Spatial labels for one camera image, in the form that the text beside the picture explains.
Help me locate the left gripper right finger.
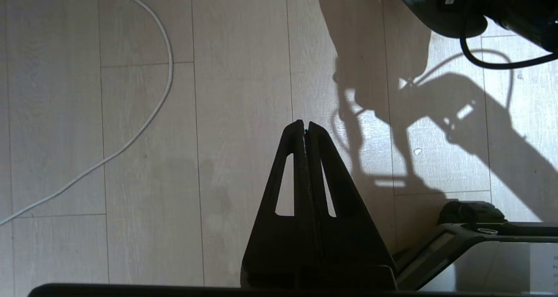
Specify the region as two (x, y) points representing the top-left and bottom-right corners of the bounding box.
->
(305, 122), (397, 290)

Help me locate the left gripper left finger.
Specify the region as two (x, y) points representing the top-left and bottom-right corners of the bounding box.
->
(240, 119), (311, 289)

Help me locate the white cable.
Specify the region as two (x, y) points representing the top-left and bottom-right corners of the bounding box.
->
(0, 0), (174, 226)

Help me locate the black cable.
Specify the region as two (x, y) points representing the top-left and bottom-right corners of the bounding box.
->
(459, 0), (558, 70)

